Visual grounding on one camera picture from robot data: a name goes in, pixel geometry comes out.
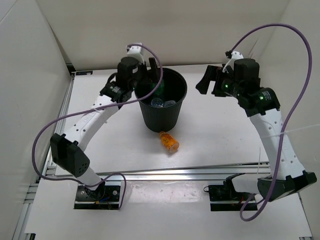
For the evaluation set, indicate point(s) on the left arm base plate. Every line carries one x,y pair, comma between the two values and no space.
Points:
107,197

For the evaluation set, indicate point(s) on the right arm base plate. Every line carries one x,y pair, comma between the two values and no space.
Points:
221,201

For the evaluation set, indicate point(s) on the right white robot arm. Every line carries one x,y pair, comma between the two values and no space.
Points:
262,107

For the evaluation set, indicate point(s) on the black plastic bin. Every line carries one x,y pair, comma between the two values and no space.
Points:
173,87

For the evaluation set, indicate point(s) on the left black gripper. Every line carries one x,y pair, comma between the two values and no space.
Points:
154,70

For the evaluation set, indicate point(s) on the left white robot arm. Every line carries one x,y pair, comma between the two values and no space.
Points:
68,149

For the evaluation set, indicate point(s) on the aluminium frame rail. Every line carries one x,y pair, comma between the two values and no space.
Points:
165,197

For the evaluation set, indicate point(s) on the white cable tie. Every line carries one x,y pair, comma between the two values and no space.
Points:
290,131

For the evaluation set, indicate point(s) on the clear bottle red label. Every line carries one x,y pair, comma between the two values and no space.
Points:
169,103

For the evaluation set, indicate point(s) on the clear bottle blue label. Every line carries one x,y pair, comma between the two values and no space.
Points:
157,102

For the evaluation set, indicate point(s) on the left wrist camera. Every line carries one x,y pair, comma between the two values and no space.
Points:
136,51

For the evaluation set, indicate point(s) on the orange plastic bottle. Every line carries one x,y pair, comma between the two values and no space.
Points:
169,142

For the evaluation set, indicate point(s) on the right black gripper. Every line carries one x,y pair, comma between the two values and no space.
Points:
213,73

